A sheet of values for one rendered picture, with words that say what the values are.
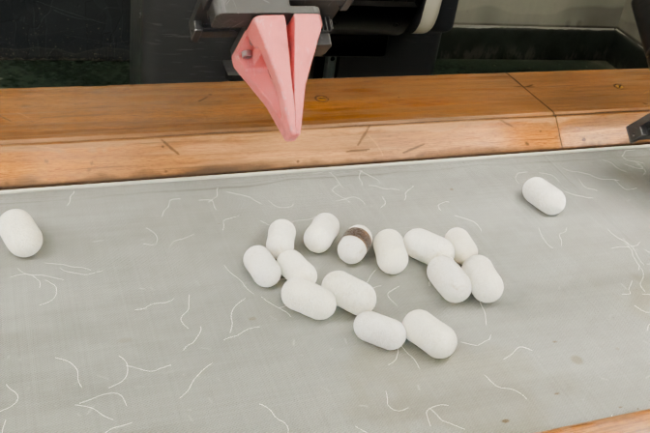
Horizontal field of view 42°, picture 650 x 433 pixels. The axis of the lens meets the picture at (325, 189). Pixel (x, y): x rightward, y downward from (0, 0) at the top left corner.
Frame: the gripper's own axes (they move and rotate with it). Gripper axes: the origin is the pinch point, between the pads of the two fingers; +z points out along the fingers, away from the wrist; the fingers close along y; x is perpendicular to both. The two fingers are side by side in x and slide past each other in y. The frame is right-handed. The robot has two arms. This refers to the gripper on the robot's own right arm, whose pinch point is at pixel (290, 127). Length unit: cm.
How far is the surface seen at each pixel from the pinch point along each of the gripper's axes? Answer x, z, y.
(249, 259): 0.9, 8.4, -4.0
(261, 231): 5.0, 5.8, -1.6
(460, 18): 175, -98, 132
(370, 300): -2.9, 12.5, 2.0
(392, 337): -4.9, 15.1, 2.0
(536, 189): 3.3, 5.1, 20.2
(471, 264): -2.0, 11.0, 10.0
